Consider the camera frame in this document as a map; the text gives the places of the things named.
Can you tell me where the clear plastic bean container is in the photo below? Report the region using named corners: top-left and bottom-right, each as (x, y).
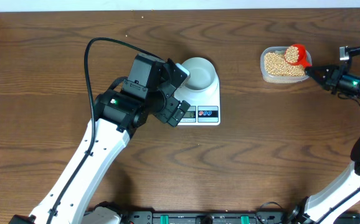
top-left (260, 47), bottom-right (312, 84)

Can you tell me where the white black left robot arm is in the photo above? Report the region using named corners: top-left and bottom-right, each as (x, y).
top-left (10, 54), bottom-right (191, 223)

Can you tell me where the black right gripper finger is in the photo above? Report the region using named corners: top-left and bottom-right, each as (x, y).
top-left (305, 65), bottom-right (339, 77)
top-left (307, 73), bottom-right (330, 90)

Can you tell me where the white digital kitchen scale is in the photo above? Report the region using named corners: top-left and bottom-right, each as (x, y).
top-left (174, 72), bottom-right (220, 126)

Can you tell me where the grey round bowl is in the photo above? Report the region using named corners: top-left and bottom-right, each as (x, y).
top-left (182, 57), bottom-right (218, 91)

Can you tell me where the red plastic scoop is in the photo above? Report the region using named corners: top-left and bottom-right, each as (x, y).
top-left (284, 44), bottom-right (311, 68)

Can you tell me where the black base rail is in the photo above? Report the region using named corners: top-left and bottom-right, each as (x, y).
top-left (83, 210), bottom-right (360, 224)

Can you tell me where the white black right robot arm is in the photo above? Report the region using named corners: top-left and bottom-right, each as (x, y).
top-left (288, 56), bottom-right (360, 223)

